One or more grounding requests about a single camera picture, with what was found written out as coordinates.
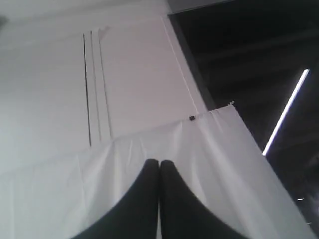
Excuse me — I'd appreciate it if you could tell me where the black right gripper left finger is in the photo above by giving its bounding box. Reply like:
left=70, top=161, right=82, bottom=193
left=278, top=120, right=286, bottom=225
left=75, top=159, right=160, bottom=239

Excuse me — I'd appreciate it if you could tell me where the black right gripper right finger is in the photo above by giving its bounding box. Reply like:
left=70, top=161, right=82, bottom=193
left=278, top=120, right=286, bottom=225
left=159, top=160, right=243, bottom=239

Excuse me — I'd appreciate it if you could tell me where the white curtain backdrop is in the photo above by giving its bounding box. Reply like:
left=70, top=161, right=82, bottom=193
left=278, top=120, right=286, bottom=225
left=0, top=106, right=315, bottom=239

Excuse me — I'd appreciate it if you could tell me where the ceiling strip light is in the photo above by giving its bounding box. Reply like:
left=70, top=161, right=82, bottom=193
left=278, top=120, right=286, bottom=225
left=262, top=69, right=310, bottom=156

